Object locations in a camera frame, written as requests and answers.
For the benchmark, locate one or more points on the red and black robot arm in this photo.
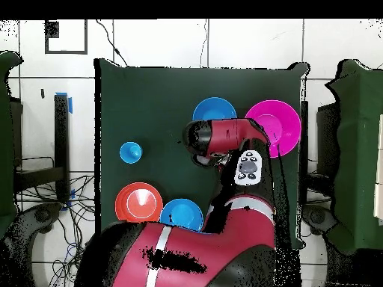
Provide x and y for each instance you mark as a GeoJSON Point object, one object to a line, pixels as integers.
{"type": "Point", "coordinates": [224, 248]}

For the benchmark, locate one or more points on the large orange-red plastic bowl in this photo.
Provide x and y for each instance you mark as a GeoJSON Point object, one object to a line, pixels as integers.
{"type": "Point", "coordinates": [138, 203]}

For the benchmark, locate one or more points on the dark green tablecloth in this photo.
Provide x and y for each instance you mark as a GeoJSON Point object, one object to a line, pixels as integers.
{"type": "Point", "coordinates": [149, 104]}

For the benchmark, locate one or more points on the black square floor frame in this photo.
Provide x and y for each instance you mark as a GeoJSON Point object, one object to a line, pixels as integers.
{"type": "Point", "coordinates": [65, 52]}

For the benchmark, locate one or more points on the blue plastic bowl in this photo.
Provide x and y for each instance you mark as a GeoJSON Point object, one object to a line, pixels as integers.
{"type": "Point", "coordinates": [214, 107]}
{"type": "Point", "coordinates": [182, 213]}

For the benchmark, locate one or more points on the large pink plastic bowl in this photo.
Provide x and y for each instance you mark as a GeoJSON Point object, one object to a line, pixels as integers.
{"type": "Point", "coordinates": [281, 125]}

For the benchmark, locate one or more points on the green cloth side table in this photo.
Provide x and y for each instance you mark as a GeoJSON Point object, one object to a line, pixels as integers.
{"type": "Point", "coordinates": [6, 134]}
{"type": "Point", "coordinates": [359, 149]}

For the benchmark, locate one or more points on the black metal post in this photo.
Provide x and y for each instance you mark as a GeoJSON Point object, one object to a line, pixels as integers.
{"type": "Point", "coordinates": [304, 149]}
{"type": "Point", "coordinates": [61, 134]}

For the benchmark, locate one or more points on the blue plastic cup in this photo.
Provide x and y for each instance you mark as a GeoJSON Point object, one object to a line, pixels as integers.
{"type": "Point", "coordinates": [130, 152]}

